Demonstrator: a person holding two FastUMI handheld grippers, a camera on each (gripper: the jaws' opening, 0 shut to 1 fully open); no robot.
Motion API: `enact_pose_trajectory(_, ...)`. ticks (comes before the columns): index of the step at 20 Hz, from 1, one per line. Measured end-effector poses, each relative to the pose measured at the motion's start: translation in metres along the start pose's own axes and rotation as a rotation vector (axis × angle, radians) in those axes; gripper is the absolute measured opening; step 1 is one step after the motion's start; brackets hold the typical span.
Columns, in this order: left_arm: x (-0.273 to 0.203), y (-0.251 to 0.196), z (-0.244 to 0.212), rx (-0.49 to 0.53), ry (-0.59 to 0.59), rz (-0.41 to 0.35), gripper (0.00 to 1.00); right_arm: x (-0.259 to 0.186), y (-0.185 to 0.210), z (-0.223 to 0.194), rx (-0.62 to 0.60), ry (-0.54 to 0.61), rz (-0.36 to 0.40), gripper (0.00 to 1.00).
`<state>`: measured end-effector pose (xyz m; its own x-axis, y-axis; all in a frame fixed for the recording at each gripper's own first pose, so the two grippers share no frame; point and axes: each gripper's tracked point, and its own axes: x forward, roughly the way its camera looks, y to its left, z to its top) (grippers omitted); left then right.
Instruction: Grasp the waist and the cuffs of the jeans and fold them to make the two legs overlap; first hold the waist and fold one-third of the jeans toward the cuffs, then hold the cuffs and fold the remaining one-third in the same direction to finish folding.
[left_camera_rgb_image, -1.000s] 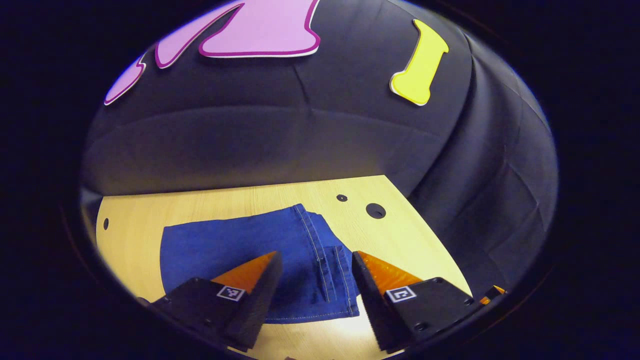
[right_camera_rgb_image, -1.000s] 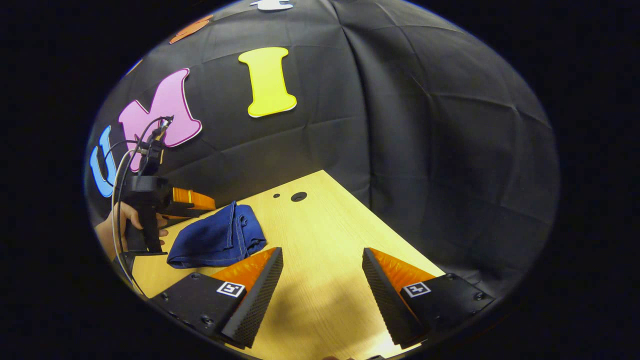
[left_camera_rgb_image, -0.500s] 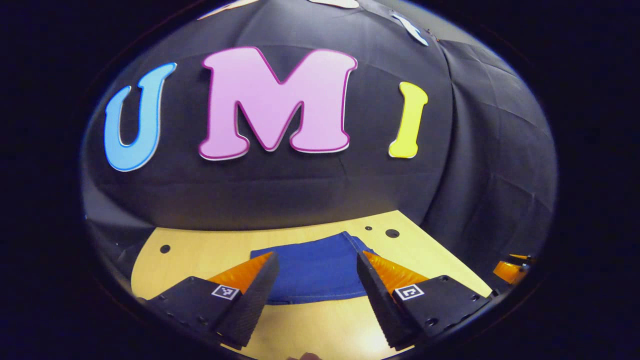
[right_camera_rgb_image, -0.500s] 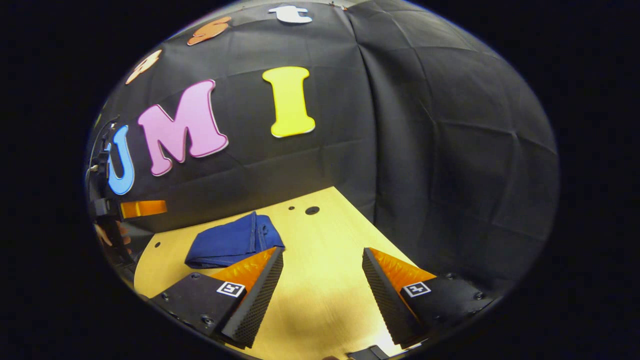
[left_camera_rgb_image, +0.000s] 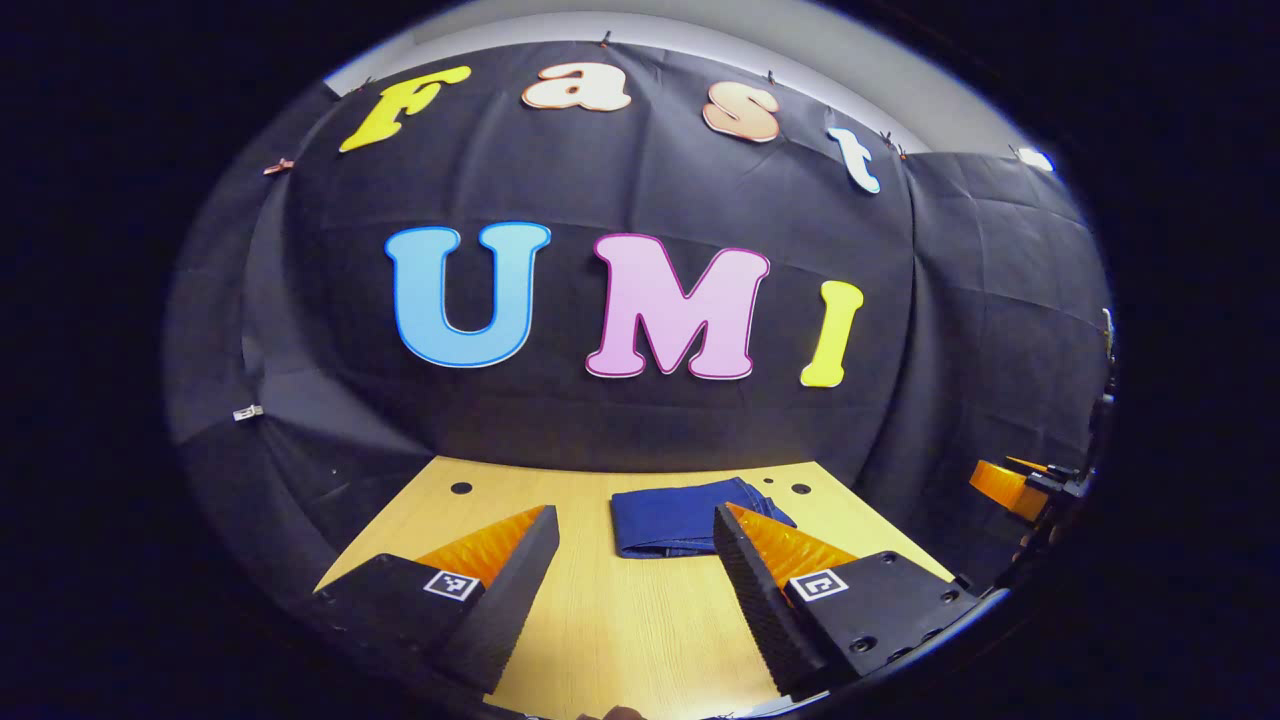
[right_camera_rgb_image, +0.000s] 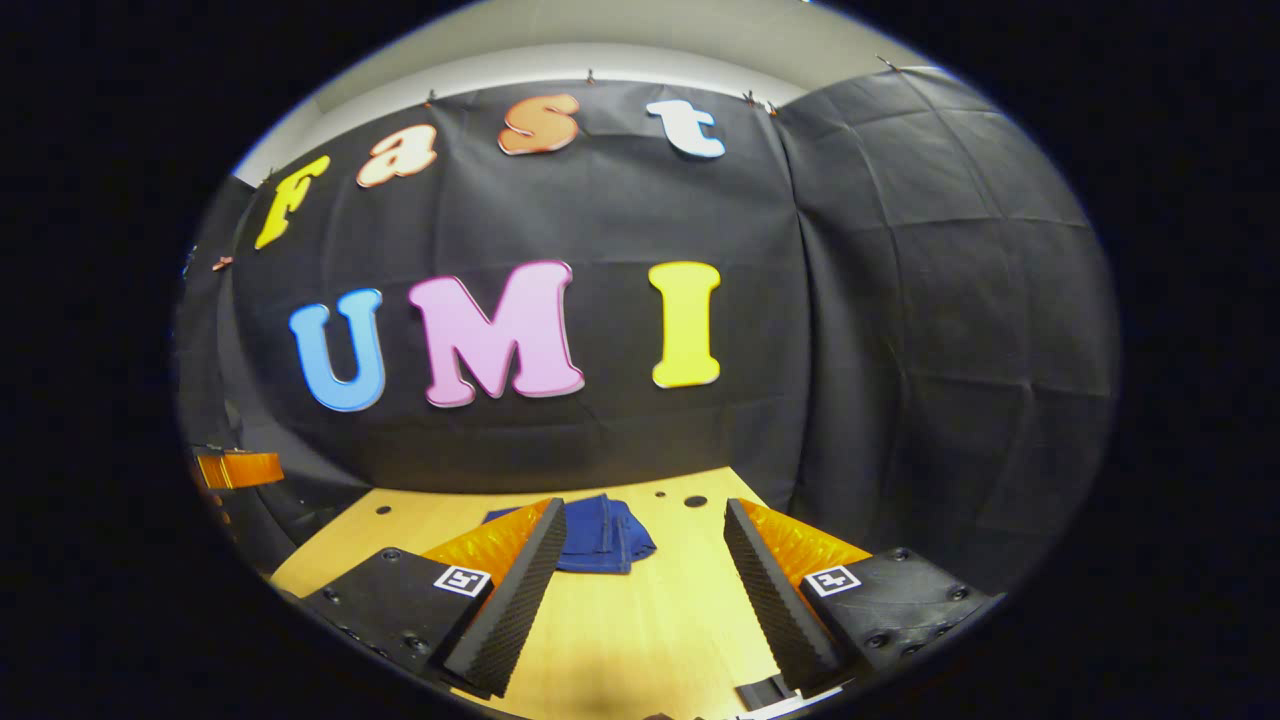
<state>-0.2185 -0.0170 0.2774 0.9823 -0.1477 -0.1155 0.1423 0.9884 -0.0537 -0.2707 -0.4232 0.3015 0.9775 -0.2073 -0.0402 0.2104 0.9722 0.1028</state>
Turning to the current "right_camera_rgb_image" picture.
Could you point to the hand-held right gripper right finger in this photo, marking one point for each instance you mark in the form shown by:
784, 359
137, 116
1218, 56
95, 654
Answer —
770, 610

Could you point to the blue jeans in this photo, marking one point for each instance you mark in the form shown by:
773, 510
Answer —
600, 540

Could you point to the black backdrop cloth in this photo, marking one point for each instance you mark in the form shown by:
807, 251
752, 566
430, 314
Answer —
600, 220

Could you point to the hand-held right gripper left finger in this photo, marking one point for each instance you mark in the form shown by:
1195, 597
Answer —
515, 610

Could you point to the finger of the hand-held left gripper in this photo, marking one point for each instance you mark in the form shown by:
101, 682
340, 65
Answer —
240, 468

